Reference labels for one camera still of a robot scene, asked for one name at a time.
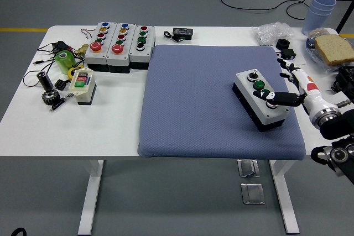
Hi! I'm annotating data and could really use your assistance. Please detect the black power adapter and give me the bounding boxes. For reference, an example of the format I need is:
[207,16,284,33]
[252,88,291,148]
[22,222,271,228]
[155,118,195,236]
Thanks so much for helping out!
[52,41,74,54]

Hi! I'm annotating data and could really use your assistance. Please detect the blue-grey padded mat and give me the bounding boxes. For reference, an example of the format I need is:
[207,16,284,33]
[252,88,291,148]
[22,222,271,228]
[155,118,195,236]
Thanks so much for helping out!
[137,44,307,161]

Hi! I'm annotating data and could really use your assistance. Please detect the black digital meter module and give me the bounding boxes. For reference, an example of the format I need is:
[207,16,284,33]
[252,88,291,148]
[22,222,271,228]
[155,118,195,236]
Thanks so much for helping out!
[171,27,194,41]

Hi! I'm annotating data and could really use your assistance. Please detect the grey four-button selector box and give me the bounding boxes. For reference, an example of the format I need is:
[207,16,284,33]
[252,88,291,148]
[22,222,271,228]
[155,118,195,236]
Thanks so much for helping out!
[129,25,156,70]

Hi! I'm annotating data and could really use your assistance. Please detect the clear plastic parts bag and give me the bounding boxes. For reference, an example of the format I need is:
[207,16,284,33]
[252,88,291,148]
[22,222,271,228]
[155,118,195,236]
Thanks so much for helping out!
[251,22,295,46]

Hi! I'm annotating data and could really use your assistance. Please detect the brass fitting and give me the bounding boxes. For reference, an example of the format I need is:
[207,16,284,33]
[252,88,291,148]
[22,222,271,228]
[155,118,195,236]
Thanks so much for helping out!
[75,44,89,56]

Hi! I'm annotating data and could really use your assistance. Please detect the red and white wires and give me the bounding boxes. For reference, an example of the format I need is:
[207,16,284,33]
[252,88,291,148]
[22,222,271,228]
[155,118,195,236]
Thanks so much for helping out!
[80,28,97,39]

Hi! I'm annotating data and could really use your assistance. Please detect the closed metal floor socket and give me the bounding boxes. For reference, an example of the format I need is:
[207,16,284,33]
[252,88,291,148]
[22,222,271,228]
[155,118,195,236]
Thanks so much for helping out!
[240,182,266,205]

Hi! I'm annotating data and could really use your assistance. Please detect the black metal gear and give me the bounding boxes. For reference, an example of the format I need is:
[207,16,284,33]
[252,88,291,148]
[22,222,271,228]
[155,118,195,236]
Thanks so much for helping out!
[41,90,61,106]

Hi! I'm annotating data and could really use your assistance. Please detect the small black servo block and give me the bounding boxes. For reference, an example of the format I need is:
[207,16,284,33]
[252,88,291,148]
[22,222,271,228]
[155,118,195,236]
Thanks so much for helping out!
[279,49,296,61]

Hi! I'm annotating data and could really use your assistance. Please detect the white paper sheet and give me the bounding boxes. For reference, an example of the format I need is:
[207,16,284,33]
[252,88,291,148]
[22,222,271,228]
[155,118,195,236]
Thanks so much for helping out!
[273,44,307,67]

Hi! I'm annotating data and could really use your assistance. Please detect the grey four-button control box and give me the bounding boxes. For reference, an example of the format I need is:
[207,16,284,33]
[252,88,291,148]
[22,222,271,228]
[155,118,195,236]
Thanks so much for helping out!
[231,69,290,133]

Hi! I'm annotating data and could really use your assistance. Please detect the black metal frame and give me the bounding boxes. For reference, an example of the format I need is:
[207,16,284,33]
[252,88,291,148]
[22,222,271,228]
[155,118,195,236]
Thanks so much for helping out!
[315,0,354,34]

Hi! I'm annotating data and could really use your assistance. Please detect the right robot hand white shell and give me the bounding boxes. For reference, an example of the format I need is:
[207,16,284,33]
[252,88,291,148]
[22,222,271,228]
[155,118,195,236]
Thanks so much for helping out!
[253,58,337,122]

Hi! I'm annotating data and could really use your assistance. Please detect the bread slice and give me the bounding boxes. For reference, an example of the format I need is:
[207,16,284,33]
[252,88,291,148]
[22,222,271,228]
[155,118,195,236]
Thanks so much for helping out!
[314,34,354,67]

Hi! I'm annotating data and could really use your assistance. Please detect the black device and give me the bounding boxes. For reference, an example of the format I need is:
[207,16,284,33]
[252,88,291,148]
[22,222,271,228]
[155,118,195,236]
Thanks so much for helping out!
[331,66,354,93]

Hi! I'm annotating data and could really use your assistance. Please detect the black meter cable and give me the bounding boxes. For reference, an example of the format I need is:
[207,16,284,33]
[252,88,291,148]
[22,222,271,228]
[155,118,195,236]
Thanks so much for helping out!
[162,30,180,44]

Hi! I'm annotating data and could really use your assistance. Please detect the open metal floor socket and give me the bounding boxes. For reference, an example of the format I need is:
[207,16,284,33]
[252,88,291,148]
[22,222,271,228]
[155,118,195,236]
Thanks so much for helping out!
[237,159,261,178]

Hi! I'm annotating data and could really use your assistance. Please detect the green tape roll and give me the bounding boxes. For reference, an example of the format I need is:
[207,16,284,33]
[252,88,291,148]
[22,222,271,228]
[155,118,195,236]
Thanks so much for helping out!
[54,50,76,75]

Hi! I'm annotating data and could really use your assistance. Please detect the yellow tape roll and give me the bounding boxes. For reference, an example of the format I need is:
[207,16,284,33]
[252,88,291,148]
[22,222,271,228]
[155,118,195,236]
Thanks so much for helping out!
[67,65,85,79]

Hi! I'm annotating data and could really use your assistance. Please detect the beige red-green switch box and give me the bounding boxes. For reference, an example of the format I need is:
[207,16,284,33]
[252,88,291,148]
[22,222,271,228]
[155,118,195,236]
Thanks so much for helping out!
[68,66,97,106]

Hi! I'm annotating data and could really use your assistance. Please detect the stack of blue cups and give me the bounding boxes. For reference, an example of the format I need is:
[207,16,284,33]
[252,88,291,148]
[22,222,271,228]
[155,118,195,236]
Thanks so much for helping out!
[301,0,337,37]

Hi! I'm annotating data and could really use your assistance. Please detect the black ring part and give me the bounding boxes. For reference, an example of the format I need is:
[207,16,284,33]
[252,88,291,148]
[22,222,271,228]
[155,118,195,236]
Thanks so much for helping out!
[275,38,290,50]

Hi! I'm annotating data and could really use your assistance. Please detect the black pen tool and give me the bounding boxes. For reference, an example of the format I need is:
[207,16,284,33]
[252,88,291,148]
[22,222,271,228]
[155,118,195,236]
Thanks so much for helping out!
[49,92,74,113]

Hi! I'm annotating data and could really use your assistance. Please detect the black wires with plug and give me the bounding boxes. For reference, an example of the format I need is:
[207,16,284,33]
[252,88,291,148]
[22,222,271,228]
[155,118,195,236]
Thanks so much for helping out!
[22,43,84,87]

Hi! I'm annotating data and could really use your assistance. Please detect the white table leg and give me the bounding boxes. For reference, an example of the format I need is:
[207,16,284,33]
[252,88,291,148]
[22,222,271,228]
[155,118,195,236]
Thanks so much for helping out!
[268,160,300,234]
[77,160,105,235]

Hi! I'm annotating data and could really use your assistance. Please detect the grey five-button emergency-stop box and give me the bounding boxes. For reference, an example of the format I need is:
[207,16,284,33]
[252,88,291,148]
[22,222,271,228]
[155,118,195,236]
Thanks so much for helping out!
[106,22,137,74]
[84,22,118,71]

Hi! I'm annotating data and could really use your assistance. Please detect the black cylinder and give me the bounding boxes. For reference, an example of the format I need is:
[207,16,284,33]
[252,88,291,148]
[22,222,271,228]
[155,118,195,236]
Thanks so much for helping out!
[37,71,54,92]

